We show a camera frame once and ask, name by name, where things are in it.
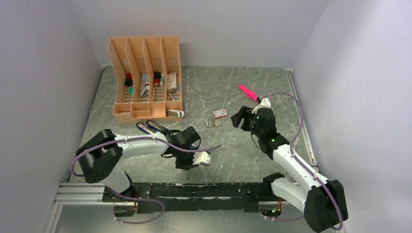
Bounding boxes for pink plastic clip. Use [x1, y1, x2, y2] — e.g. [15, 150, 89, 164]
[239, 84, 260, 103]

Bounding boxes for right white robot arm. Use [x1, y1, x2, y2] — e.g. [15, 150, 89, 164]
[230, 106, 348, 233]

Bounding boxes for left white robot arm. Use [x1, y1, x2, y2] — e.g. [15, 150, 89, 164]
[70, 127, 211, 202]

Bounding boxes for red black bottle left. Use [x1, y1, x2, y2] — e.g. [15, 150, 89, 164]
[124, 73, 133, 87]

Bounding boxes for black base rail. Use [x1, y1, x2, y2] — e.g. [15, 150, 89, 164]
[122, 182, 280, 214]

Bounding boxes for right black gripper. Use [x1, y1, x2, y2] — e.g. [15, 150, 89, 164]
[231, 106, 263, 139]

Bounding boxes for orange plastic desk organizer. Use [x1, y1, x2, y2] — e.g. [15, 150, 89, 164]
[108, 36, 185, 123]

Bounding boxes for blue stapler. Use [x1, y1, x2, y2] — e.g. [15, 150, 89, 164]
[136, 122, 155, 134]
[146, 119, 199, 152]

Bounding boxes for red black bottle right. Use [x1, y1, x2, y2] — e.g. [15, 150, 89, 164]
[154, 71, 161, 86]

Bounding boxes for red black bottle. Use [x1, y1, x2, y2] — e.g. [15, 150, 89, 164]
[124, 73, 133, 87]
[154, 71, 161, 86]

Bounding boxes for white box in organizer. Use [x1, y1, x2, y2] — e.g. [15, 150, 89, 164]
[167, 72, 178, 93]

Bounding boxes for red white staple box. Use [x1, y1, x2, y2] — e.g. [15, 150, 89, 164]
[213, 109, 228, 119]

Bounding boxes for grey stapler in organizer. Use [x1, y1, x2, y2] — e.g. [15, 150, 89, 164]
[140, 73, 150, 96]

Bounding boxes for white grey stapler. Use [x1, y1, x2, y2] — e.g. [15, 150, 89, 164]
[166, 109, 185, 118]

